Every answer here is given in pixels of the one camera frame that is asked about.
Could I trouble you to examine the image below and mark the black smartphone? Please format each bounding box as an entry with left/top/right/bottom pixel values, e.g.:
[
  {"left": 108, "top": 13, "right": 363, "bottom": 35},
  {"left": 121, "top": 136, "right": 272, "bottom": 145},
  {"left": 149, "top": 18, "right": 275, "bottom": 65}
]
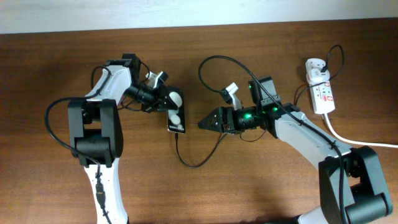
[{"left": 167, "top": 86, "right": 186, "bottom": 134}]

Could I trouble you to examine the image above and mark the black usb charging cable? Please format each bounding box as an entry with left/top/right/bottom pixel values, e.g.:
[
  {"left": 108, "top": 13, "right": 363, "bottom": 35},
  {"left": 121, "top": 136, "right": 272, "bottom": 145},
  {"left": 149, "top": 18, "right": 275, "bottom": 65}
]
[{"left": 174, "top": 44, "right": 345, "bottom": 169}]

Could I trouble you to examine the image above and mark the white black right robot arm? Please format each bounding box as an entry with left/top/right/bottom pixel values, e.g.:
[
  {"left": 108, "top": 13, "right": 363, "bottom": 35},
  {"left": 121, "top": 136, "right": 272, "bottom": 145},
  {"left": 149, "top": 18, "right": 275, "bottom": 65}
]
[{"left": 198, "top": 77, "right": 393, "bottom": 224}]

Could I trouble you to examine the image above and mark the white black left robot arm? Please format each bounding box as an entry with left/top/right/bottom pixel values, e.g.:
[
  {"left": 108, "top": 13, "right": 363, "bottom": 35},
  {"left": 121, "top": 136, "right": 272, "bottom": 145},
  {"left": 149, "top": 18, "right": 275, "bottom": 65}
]
[{"left": 68, "top": 54, "right": 184, "bottom": 223}]

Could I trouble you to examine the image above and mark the white usb charger adapter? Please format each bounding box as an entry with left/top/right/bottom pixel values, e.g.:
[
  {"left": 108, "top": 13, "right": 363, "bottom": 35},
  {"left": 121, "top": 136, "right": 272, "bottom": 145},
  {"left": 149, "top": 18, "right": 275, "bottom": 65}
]
[{"left": 307, "top": 68, "right": 330, "bottom": 85}]

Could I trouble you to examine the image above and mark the white power strip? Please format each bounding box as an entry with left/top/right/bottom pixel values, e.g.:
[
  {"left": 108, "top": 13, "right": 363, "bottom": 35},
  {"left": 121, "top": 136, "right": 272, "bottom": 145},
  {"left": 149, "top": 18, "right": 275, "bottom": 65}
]
[{"left": 305, "top": 58, "right": 335, "bottom": 114}]

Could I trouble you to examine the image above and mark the white power strip cord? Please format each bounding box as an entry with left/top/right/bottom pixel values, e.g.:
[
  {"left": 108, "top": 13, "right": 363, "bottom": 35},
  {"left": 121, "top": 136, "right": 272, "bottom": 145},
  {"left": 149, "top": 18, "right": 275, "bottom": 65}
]
[{"left": 322, "top": 113, "right": 398, "bottom": 149}]

